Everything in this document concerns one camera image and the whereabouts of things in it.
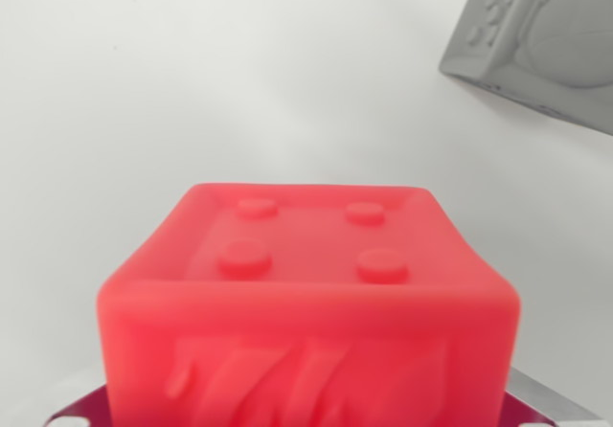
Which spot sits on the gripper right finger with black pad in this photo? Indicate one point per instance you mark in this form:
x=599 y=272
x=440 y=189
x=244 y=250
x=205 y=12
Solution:
x=536 y=405

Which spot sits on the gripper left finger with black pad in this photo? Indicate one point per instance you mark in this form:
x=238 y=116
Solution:
x=88 y=408

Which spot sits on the red embossed cube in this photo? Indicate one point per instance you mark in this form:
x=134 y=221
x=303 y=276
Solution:
x=306 y=312

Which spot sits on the grey embossed cube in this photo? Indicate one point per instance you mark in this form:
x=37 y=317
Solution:
x=551 y=49

